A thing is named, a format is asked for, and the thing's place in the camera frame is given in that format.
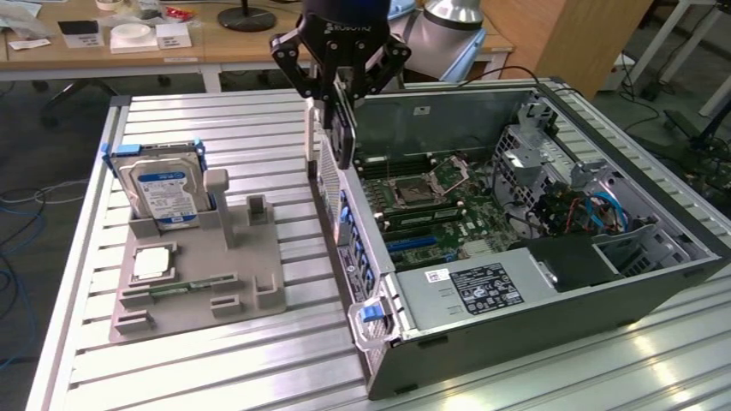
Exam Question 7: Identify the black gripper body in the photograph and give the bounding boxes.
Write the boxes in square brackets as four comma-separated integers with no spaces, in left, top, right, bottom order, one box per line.
[298,0,394,69]

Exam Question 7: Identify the graphics card with metal bracket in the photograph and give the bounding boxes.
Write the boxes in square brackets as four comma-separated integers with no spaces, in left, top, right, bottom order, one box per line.
[316,66,360,171]

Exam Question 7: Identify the wooden desk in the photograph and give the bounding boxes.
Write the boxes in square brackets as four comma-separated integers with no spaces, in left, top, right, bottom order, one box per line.
[0,0,515,93]

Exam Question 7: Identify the black round lamp base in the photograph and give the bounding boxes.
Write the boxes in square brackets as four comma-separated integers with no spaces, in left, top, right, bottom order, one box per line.
[216,0,280,33]

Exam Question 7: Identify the small white box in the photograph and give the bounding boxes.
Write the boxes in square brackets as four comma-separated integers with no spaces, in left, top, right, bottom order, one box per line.
[155,23,194,51]

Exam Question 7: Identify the metal socket cover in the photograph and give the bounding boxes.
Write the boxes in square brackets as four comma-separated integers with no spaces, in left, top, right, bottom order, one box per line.
[428,152,476,203]

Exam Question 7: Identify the wooden cabinet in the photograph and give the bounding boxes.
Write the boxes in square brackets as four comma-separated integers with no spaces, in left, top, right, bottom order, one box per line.
[484,0,655,100]

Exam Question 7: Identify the CPU socket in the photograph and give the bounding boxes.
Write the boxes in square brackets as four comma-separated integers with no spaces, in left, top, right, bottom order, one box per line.
[391,173,439,209]

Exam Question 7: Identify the black office chair base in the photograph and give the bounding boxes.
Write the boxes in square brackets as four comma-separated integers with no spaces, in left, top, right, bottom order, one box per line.
[33,76,172,128]

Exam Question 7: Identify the white box with black lid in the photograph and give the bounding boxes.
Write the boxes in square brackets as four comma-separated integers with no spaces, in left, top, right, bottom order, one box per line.
[56,20,105,49]

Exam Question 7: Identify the green RAM stick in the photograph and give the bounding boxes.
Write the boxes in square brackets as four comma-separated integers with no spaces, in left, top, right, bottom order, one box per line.
[148,276,239,299]
[383,208,464,225]

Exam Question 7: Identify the green motherboard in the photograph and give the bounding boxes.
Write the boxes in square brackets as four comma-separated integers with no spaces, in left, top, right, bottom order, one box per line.
[346,143,519,273]

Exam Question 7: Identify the blue expansion slot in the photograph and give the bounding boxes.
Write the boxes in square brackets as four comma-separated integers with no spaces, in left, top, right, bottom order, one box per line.
[387,237,446,254]

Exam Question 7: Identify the white paper label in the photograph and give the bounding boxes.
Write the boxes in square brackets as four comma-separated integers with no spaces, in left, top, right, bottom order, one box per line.
[8,37,52,51]

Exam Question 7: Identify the silver CPU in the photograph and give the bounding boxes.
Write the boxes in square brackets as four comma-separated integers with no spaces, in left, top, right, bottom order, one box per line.
[131,247,172,282]

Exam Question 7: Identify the grey power supply unit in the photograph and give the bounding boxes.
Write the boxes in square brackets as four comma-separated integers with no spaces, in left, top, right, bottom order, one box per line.
[394,247,559,333]

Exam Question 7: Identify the grey parts rack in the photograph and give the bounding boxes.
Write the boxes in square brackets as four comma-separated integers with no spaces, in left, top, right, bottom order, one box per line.
[107,168,290,346]

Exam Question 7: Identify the open black PC case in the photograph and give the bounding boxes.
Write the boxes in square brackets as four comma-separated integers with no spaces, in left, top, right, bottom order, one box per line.
[306,76,731,402]

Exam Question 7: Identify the black cable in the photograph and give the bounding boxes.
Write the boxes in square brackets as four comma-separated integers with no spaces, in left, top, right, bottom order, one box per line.
[456,63,582,94]

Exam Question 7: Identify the hard disk with blue bracket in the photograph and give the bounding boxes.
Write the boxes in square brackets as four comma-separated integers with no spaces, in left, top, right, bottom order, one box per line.
[101,138,211,235]

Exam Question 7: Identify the red wire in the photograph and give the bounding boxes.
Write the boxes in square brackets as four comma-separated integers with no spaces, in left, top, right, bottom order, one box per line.
[563,194,579,235]

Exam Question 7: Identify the white desk frame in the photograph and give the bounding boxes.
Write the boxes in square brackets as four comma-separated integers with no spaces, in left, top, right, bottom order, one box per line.
[627,0,731,116]

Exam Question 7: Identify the blue wire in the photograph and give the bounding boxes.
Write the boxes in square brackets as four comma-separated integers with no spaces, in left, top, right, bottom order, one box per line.
[587,191,631,235]

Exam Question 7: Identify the black stand with cables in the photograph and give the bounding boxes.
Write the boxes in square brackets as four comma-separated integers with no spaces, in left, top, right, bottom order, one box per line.
[662,106,731,194]

